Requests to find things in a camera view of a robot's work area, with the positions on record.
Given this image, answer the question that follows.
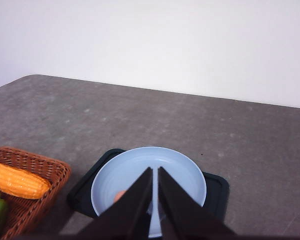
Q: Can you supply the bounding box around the brown egg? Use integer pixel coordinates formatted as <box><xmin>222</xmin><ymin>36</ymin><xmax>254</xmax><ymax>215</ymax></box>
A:
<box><xmin>113</xmin><ymin>190</ymin><xmax>126</xmax><ymax>203</ymax></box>

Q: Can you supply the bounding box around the brown wicker basket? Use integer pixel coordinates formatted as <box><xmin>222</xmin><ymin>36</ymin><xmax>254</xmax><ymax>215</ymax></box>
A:
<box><xmin>0</xmin><ymin>146</ymin><xmax>71</xmax><ymax>240</ymax></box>

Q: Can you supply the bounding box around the blue round plate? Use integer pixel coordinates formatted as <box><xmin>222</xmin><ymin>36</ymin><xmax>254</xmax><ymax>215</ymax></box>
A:
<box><xmin>91</xmin><ymin>146</ymin><xmax>207</xmax><ymax>239</ymax></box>

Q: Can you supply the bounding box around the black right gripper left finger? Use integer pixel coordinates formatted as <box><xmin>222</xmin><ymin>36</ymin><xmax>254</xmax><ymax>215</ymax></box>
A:
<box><xmin>76</xmin><ymin>167</ymin><xmax>153</xmax><ymax>240</ymax></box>

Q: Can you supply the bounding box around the yellow toy corn cob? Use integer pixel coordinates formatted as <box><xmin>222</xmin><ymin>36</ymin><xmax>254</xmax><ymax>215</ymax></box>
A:
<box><xmin>0</xmin><ymin>163</ymin><xmax>52</xmax><ymax>200</ymax></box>

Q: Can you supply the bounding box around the black rectangular tray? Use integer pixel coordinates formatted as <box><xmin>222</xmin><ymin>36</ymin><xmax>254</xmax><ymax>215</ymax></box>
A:
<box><xmin>68</xmin><ymin>149</ymin><xmax>229</xmax><ymax>221</ymax></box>

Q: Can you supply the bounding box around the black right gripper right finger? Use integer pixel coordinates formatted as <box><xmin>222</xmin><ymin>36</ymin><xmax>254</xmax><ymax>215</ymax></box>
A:
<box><xmin>158</xmin><ymin>166</ymin><xmax>237</xmax><ymax>240</ymax></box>

